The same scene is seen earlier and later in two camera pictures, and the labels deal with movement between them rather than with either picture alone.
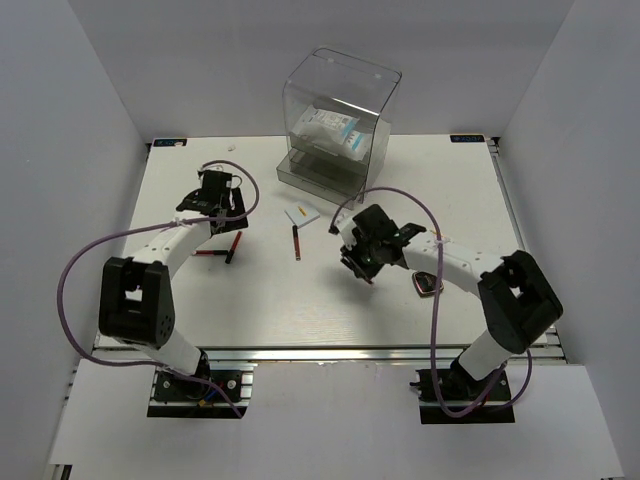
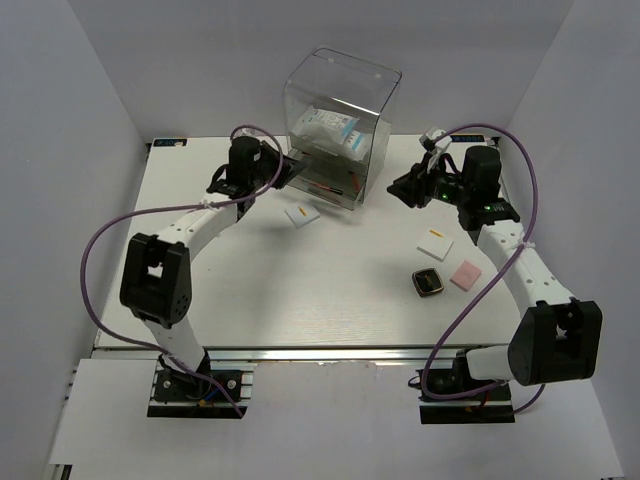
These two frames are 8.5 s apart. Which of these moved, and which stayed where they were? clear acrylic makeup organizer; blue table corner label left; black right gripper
Moved: black right gripper
Stayed: blue table corner label left; clear acrylic makeup organizer
